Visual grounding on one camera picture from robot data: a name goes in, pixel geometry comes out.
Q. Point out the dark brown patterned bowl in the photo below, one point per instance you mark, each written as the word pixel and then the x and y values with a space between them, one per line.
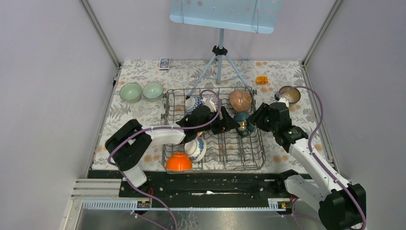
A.
pixel 292 95

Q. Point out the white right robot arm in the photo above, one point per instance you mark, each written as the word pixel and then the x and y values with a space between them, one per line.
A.
pixel 340 205

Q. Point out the light green bowl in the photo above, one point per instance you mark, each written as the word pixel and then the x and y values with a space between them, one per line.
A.
pixel 131 92

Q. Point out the small yellow orange toy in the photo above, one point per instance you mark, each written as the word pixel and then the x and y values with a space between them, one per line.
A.
pixel 262 80

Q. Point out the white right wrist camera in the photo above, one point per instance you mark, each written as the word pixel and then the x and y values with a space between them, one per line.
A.
pixel 284 101

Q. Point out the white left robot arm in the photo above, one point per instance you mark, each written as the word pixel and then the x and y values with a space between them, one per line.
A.
pixel 127 145

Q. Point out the playing card box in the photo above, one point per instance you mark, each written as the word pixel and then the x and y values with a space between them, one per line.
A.
pixel 164 63

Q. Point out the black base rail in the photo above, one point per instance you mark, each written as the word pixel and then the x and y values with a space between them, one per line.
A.
pixel 214 190

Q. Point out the blue white zigzag bowl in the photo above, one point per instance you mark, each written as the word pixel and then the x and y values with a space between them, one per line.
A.
pixel 192 103

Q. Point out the orange bowl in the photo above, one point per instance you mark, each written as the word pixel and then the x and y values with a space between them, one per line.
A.
pixel 178 162

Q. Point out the pink speckled bowl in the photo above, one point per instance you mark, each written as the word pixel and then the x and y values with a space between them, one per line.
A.
pixel 240 100

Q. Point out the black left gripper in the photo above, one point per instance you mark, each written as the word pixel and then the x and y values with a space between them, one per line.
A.
pixel 227 122

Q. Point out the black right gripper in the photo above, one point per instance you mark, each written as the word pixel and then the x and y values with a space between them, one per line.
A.
pixel 257 117

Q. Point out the dark teal gold bowl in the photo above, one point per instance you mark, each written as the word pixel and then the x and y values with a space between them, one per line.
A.
pixel 245 127

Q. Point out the pale green checkered bowl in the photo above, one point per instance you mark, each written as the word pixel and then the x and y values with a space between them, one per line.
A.
pixel 153 91

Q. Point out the grey wire dish rack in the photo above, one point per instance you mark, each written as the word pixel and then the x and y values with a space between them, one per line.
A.
pixel 225 152

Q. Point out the light blue board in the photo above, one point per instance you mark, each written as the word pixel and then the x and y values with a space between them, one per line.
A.
pixel 254 16

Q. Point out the white blue floral bowl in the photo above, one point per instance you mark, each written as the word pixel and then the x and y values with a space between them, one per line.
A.
pixel 195 149

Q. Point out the light blue tripod stand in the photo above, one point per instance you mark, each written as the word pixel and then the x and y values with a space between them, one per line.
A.
pixel 219 51

